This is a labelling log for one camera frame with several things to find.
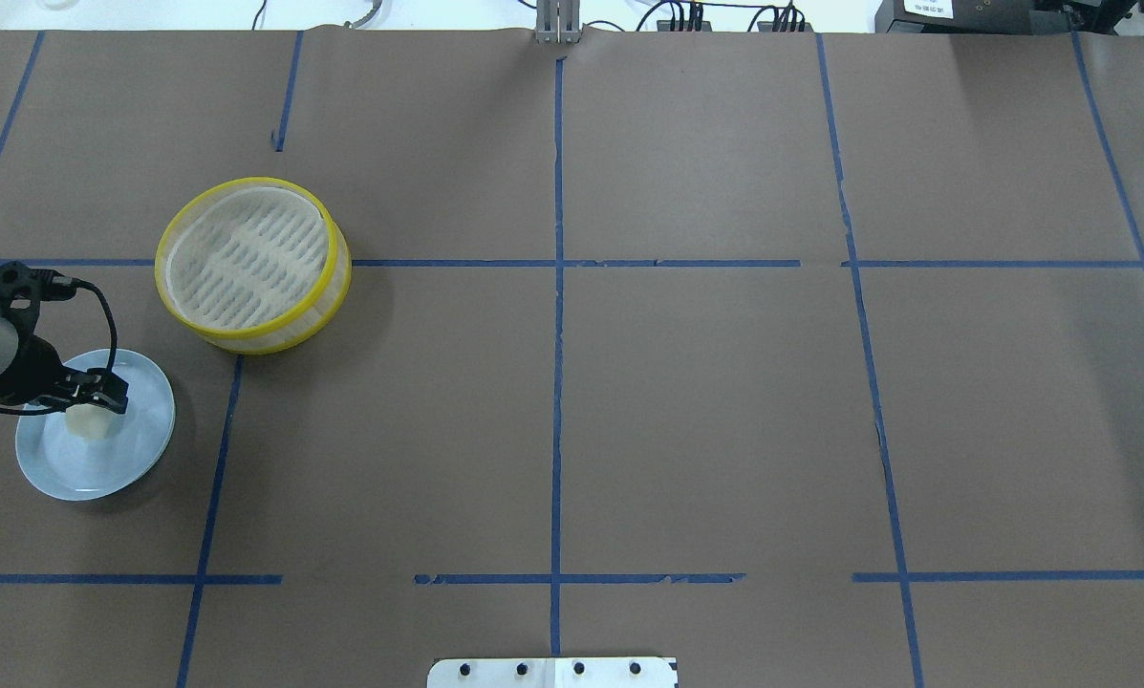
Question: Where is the light blue plate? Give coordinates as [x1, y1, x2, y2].
[15, 349, 177, 503]

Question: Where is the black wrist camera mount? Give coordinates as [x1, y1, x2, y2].
[0, 261, 78, 335]

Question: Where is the aluminium frame post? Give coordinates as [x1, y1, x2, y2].
[531, 0, 583, 45]

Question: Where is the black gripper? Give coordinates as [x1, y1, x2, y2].
[0, 332, 129, 417]

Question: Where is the black cable connector box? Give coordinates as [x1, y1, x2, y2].
[637, 1, 708, 33]

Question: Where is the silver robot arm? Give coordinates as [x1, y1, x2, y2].
[0, 290, 129, 418]

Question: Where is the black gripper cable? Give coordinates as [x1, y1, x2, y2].
[0, 277, 119, 417]

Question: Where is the yellow round steamer basket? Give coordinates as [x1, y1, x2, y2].
[154, 176, 353, 355]

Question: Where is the black computer box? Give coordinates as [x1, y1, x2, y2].
[874, 1, 1073, 35]

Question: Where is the white steamed bun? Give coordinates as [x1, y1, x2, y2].
[64, 404, 121, 441]

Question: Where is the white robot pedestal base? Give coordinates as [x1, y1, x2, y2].
[426, 656, 680, 687]

